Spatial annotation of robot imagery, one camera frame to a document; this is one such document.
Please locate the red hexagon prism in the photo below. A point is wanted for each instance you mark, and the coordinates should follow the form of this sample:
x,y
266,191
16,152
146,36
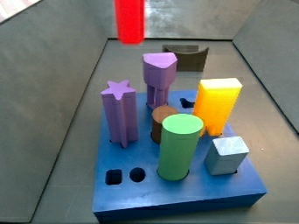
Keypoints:
x,y
130,21

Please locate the brown cylinder peg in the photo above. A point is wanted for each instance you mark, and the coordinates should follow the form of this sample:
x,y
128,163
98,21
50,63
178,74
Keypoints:
x,y
159,114

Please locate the purple star peg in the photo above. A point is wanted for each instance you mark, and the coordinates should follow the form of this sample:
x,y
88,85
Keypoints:
x,y
119,101

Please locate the green cylinder peg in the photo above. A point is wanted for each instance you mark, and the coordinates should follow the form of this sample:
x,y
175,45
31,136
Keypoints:
x,y
180,136

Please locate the purple pentagon peg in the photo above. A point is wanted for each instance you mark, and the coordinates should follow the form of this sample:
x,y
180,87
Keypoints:
x,y
159,67

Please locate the yellow rectangular block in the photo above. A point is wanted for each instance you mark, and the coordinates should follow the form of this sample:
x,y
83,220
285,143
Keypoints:
x,y
215,101

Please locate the black curved cradle stand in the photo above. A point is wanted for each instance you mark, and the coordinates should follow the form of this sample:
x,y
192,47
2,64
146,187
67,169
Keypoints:
x,y
191,57

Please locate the light blue square block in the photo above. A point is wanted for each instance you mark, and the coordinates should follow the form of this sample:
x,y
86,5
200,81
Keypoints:
x,y
226,155

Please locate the blue shape sorter base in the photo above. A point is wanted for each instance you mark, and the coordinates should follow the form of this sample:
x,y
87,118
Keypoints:
x,y
130,191

